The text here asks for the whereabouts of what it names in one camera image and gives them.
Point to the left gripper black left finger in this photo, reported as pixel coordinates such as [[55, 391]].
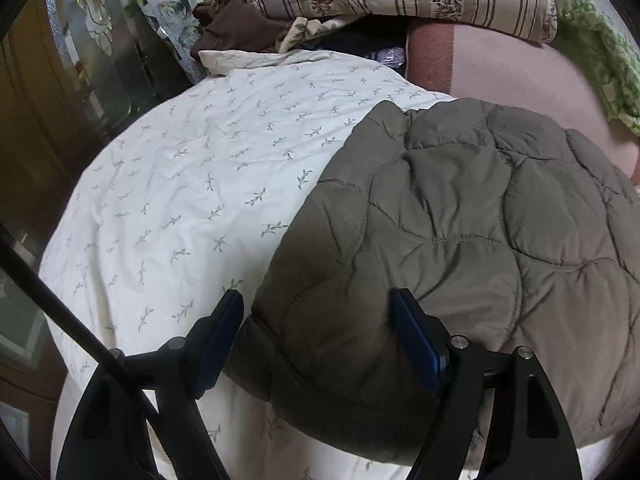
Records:
[[111, 431]]

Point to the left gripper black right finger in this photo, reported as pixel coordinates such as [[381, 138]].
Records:
[[528, 437]]

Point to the olive quilted puffer jacket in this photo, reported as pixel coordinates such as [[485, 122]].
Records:
[[510, 229]]

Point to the white leaf-print duvet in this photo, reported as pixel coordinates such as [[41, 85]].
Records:
[[193, 199]]

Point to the pink bed sheet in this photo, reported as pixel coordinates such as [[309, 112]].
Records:
[[470, 62]]

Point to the wooden mirrored wardrobe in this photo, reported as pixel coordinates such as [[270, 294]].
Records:
[[74, 74]]

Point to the green patterned blanket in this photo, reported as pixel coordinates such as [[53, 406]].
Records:
[[608, 59]]

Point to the dark brown garment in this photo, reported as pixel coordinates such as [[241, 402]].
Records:
[[235, 25]]

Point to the floral patterned bag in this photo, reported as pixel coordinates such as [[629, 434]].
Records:
[[174, 23]]

